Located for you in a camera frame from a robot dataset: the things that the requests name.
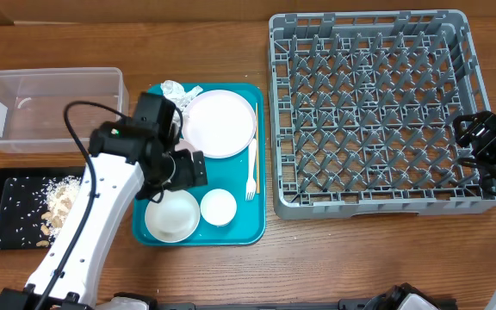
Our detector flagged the light green bowl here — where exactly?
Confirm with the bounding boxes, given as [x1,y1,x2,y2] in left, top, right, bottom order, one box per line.
[145,190,201,244]

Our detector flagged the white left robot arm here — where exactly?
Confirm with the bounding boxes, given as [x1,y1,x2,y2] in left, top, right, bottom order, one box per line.
[0,92,208,309]

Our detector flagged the grey dishwasher rack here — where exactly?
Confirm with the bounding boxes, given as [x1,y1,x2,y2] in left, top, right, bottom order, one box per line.
[269,9,496,220]

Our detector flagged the black food waste tray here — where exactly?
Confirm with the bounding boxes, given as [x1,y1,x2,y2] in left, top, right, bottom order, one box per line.
[0,167,84,250]

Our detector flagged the pink bowl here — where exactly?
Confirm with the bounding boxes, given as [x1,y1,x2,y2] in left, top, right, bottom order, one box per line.
[174,139,196,155]

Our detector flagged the crumpled white paper napkin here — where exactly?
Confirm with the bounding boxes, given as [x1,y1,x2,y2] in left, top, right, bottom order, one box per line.
[160,80,203,112]

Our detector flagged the large white plate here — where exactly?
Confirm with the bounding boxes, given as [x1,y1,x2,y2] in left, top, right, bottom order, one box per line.
[182,90,257,158]

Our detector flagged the teal plastic tray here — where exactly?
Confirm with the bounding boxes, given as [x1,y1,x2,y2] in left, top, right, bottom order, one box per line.
[131,82,267,247]

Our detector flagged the white plastic cup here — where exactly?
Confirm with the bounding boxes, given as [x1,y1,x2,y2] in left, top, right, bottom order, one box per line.
[200,189,237,226]

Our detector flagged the rice and peanut scraps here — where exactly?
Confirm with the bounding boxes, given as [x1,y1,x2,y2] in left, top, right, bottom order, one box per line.
[35,176,81,247]

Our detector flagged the white plastic fork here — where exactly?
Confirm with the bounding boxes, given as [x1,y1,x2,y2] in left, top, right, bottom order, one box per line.
[245,139,256,202]

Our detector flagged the wooden chopstick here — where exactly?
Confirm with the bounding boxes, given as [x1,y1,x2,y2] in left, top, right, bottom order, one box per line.
[255,103,260,194]

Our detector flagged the clear plastic bin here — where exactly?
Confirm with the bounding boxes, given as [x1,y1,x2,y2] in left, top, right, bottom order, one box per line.
[0,67,129,153]

